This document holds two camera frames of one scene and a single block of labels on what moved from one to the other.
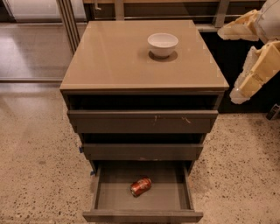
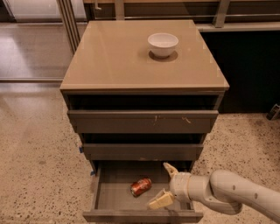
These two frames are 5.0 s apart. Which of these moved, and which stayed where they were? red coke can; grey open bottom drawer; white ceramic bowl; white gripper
Moved: white gripper
Stayed: white ceramic bowl; red coke can; grey open bottom drawer
